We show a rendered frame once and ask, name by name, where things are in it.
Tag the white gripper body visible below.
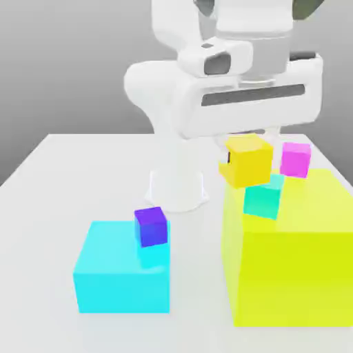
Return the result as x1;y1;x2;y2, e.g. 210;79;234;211
178;51;324;139

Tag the small yellow cube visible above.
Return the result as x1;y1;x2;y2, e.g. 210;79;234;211
218;133;274;189

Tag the small magenta cube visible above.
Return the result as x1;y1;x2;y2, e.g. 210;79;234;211
279;141;312;179

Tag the small teal cube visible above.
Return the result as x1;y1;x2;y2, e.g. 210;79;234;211
243;173;285;221

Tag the small purple cube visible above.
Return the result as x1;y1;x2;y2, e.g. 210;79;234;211
134;206;168;248

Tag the large lime yellow box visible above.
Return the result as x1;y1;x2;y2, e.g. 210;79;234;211
221;168;353;328

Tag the large cyan box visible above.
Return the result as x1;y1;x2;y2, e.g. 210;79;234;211
72;220;171;314

